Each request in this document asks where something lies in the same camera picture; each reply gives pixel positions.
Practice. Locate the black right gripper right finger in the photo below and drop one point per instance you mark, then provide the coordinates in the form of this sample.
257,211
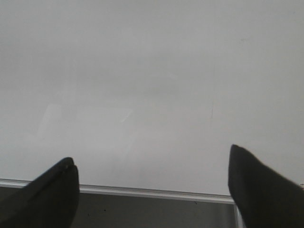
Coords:
264,198

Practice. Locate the grey metal whiteboard stand leg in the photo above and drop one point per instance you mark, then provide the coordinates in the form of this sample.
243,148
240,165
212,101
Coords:
238,218

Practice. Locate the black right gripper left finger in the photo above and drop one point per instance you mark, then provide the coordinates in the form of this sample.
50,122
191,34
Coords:
49,201

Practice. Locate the white whiteboard with aluminium frame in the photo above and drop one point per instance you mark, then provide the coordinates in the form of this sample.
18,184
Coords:
147,96

